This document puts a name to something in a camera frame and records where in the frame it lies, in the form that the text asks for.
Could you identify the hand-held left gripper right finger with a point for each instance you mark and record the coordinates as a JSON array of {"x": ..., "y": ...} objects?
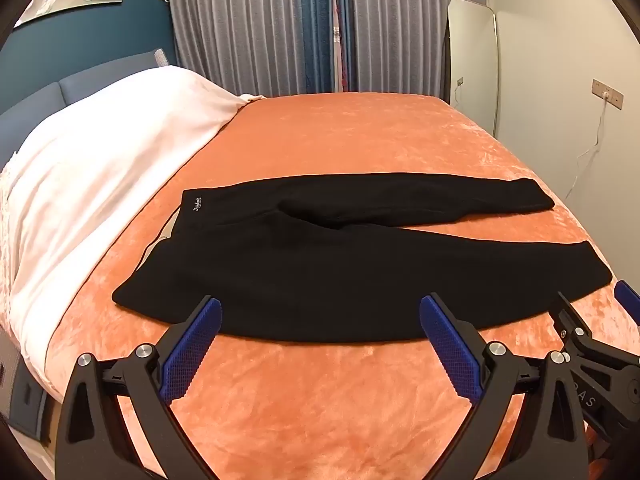
[{"x": 450, "y": 350}]

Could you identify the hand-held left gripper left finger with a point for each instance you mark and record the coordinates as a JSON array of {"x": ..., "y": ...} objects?
[{"x": 192, "y": 350}]

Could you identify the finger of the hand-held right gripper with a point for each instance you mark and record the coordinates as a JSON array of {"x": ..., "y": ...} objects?
[
  {"x": 629, "y": 300},
  {"x": 570, "y": 317}
]

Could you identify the black pants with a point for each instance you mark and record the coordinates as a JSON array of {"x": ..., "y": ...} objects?
[{"x": 350, "y": 280}]

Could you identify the grey bed base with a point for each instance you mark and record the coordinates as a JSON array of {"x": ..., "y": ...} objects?
[{"x": 27, "y": 395}]

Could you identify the white duvet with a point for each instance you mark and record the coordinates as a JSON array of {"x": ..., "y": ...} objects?
[{"x": 100, "y": 170}]

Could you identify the orange plush blanket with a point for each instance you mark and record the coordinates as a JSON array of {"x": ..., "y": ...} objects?
[{"x": 375, "y": 130}]

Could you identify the standing mirror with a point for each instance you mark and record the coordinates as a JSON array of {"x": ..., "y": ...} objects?
[{"x": 472, "y": 60}]

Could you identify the blue padded headboard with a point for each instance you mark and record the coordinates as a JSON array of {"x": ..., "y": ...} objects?
[{"x": 80, "y": 90}]

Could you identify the grey sheer curtain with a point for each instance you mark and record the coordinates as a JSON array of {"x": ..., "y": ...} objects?
[
  {"x": 400, "y": 25},
  {"x": 240, "y": 25}
]

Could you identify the blue curtain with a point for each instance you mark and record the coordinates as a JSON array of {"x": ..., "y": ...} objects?
[{"x": 345, "y": 35}]

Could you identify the gold wall socket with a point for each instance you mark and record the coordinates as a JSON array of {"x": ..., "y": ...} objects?
[{"x": 607, "y": 93}]

